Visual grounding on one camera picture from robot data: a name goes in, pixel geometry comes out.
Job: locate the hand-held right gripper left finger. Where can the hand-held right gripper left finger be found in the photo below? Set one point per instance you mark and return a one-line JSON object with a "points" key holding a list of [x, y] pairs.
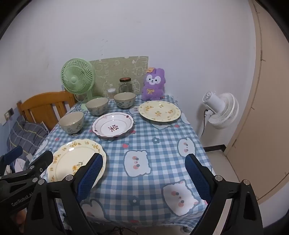
{"points": [[89, 177]]}

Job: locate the blue checked tablecloth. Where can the blue checked tablecloth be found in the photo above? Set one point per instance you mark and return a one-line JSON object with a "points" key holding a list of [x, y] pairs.
{"points": [[158, 153]]}

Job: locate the beige door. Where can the beige door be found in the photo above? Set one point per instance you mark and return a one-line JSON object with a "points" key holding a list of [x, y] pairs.
{"points": [[268, 113]]}

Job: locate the grey plaid pillow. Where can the grey plaid pillow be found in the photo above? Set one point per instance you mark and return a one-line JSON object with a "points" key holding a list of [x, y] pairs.
{"points": [[27, 135]]}

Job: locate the floral ceramic bowl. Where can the floral ceramic bowl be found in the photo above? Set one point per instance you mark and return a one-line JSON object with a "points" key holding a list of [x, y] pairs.
{"points": [[97, 106], [71, 123], [124, 100]]}

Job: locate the white standing fan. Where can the white standing fan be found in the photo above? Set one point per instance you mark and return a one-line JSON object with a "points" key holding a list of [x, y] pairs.
{"points": [[222, 109]]}

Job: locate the green patterned board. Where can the green patterned board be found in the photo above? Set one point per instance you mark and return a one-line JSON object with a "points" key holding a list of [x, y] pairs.
{"points": [[112, 67]]}

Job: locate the cotton swab container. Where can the cotton swab container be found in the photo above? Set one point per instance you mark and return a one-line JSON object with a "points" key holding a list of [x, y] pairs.
{"points": [[111, 93]]}

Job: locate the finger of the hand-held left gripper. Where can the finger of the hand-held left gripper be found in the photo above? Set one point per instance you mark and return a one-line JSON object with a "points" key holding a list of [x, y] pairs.
{"points": [[11, 154], [43, 160]]}

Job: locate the wall socket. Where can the wall socket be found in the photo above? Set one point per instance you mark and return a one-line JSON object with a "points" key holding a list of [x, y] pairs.
{"points": [[8, 113]]}

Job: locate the yellow floral plate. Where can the yellow floral plate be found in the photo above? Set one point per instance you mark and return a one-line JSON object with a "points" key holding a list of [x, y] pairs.
{"points": [[159, 110], [70, 160]]}

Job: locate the green desk fan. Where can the green desk fan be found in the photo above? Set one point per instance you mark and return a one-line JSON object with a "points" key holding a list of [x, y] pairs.
{"points": [[73, 79]]}

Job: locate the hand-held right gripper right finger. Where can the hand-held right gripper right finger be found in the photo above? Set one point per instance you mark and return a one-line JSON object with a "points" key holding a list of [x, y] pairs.
{"points": [[198, 178]]}

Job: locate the wooden headboard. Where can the wooden headboard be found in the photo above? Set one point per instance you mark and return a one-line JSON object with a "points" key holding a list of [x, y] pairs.
{"points": [[43, 106]]}

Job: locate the glass jar with dark lid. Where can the glass jar with dark lid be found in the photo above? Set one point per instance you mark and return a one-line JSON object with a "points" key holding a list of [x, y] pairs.
{"points": [[124, 87]]}

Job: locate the white red-rimmed plate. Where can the white red-rimmed plate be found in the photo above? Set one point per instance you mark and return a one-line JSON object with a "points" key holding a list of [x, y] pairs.
{"points": [[112, 126]]}

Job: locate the purple plush bunny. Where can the purple plush bunny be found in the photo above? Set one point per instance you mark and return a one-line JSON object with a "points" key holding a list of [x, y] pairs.
{"points": [[153, 90]]}

